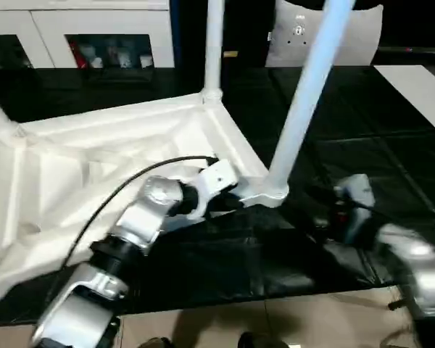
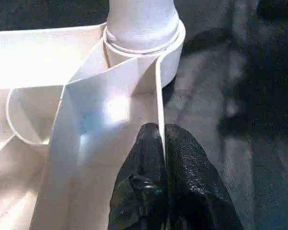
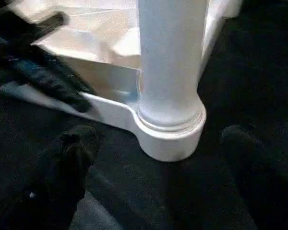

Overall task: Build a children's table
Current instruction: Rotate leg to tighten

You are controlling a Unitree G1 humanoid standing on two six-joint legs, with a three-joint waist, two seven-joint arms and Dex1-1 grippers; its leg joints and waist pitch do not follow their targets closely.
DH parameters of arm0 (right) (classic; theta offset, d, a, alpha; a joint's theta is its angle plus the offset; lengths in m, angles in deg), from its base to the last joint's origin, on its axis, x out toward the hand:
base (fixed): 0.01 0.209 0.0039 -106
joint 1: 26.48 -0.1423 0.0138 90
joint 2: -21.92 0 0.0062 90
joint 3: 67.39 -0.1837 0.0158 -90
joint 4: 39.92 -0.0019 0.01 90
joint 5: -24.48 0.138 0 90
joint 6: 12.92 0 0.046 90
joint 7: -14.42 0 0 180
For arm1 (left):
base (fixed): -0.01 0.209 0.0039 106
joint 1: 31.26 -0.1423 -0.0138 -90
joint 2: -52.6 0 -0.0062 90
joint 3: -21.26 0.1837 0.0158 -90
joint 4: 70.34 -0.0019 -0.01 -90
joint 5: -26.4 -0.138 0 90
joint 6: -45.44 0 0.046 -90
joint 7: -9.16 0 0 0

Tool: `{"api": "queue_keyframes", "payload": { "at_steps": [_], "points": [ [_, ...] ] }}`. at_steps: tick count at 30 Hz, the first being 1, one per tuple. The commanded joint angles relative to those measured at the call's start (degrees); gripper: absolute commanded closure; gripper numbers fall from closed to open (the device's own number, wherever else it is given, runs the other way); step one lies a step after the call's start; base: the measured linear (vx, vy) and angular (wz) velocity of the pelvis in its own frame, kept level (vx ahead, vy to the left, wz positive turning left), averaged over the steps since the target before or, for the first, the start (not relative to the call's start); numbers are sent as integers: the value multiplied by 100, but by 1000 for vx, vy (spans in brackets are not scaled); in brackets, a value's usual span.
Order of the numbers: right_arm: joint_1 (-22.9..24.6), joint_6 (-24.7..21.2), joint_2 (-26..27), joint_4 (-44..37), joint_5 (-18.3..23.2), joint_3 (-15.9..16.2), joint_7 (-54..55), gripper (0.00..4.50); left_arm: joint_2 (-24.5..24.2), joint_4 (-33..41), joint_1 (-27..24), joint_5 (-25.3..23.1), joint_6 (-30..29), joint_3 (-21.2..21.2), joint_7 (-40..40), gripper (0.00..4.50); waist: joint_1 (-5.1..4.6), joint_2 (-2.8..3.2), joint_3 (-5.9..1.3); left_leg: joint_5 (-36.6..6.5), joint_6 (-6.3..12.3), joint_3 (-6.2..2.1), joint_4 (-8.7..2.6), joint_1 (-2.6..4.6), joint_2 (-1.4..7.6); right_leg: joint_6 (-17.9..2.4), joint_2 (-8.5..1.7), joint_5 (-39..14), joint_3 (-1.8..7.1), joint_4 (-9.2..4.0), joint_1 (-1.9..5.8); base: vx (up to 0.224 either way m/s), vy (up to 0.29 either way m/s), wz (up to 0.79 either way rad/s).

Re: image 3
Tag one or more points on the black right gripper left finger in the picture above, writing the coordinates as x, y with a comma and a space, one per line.
53, 182

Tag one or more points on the white plastic table top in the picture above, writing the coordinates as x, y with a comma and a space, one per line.
101, 43

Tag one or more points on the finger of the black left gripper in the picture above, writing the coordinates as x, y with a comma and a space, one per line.
57, 86
43, 25

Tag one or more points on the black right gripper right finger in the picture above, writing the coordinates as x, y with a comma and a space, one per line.
269, 182

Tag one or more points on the black work mat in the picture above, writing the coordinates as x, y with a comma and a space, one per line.
259, 72

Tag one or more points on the white plastic table leg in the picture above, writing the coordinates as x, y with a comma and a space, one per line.
170, 62

